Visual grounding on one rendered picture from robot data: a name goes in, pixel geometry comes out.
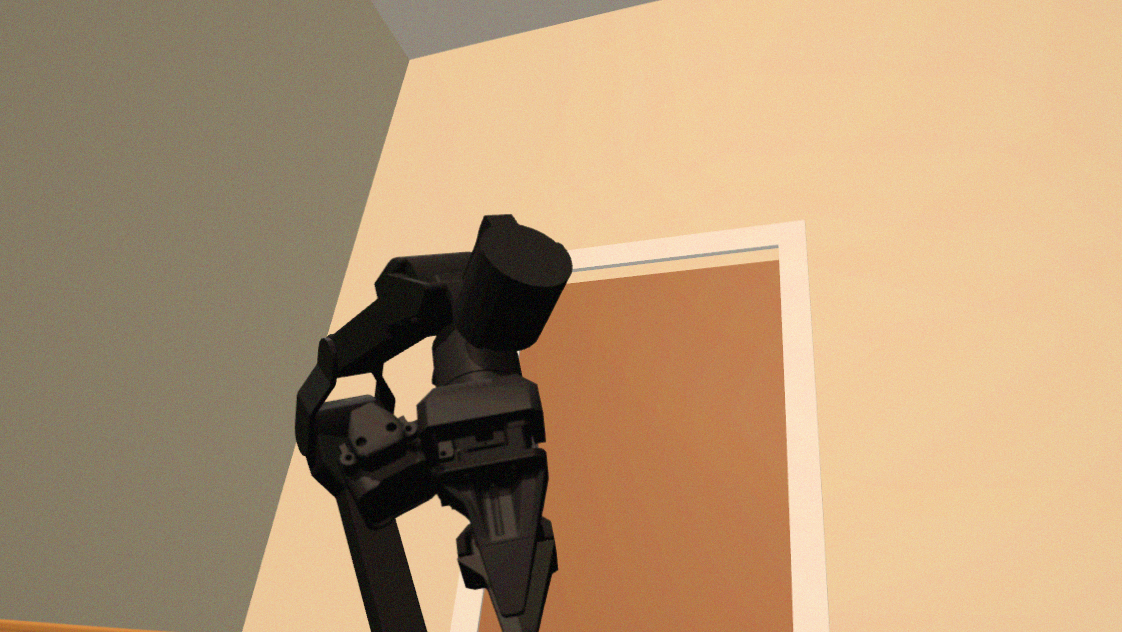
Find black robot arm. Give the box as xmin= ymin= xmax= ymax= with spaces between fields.
xmin=295 ymin=214 xmax=573 ymax=632

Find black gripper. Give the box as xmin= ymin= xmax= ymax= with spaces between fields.
xmin=416 ymin=370 xmax=558 ymax=632

